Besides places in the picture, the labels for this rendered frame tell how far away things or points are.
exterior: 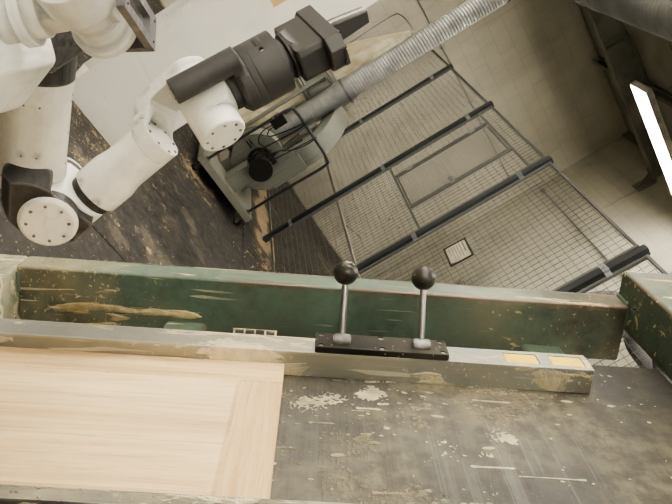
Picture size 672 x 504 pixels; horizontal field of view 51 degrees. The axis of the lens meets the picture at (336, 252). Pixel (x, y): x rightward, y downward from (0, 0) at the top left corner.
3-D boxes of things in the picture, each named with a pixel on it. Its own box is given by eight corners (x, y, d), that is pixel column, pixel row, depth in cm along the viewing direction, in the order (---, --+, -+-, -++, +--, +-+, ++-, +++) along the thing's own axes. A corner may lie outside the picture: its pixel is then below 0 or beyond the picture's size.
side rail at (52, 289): (33, 309, 134) (29, 255, 131) (605, 346, 138) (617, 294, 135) (20, 323, 129) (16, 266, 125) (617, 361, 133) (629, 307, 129)
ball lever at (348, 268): (328, 348, 108) (333, 261, 111) (353, 349, 109) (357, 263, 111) (329, 346, 105) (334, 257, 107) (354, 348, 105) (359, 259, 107)
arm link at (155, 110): (243, 111, 98) (172, 170, 101) (213, 63, 101) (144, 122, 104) (219, 96, 92) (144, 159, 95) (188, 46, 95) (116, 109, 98)
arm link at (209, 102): (280, 123, 100) (209, 162, 99) (244, 67, 103) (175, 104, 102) (270, 80, 89) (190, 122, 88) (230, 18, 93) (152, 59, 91)
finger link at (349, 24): (368, 23, 101) (331, 43, 100) (363, 4, 99) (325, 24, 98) (374, 28, 100) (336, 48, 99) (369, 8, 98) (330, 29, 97)
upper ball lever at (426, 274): (406, 353, 109) (409, 267, 112) (431, 354, 109) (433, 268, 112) (410, 351, 105) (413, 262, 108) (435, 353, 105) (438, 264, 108)
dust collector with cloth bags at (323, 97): (196, 114, 700) (390, -10, 665) (237, 170, 732) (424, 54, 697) (186, 165, 580) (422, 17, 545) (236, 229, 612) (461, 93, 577)
